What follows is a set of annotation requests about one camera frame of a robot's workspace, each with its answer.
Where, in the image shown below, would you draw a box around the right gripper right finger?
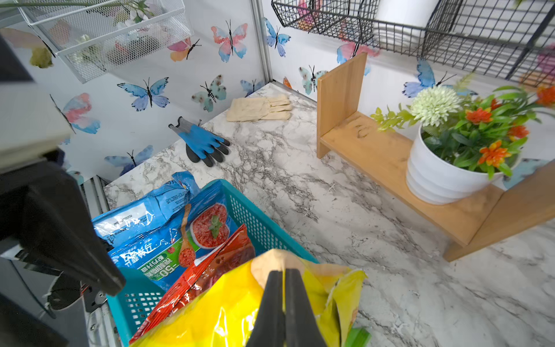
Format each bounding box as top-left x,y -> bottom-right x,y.
285,269 -> 327,347

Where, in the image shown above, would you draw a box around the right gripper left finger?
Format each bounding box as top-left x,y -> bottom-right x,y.
246,270 -> 286,347

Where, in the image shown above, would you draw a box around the teal plastic basket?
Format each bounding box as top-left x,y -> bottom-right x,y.
93,171 -> 309,346

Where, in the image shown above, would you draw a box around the white pot orange flowers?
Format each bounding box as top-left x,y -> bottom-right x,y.
371,75 -> 554,205

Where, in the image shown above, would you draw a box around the black wire wall basket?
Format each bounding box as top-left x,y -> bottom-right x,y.
271,1 -> 554,88

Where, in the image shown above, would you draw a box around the white pot beige flowers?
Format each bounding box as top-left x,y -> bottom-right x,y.
374,0 -> 439,49

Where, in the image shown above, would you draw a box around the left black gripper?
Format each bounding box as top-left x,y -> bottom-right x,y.
1,149 -> 126,296

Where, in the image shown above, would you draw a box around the wooden shelf stand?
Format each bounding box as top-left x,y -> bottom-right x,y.
317,53 -> 554,262

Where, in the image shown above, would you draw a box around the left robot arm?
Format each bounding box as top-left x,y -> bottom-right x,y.
1,42 -> 126,346

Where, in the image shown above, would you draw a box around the dark blue chips bag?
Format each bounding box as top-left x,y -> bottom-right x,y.
92,171 -> 200,248

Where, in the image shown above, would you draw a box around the green Lay's chips bag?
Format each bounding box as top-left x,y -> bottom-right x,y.
345,328 -> 371,347

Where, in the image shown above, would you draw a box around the pink artificial flower stem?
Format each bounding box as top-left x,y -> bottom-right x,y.
1,1 -> 156,28

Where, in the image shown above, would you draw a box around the red Lay's chips bag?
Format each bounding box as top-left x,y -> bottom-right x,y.
129,224 -> 256,344

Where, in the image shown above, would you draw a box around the light blue lime chips bag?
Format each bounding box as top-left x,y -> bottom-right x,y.
109,183 -> 238,291

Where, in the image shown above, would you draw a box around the yellow Lay's chips bag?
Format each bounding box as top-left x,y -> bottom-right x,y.
134,250 -> 367,346

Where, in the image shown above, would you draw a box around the white mesh wall basket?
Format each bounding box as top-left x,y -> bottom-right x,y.
26,1 -> 194,83

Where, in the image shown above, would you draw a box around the blue black work glove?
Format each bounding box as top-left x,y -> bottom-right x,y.
168,117 -> 231,167

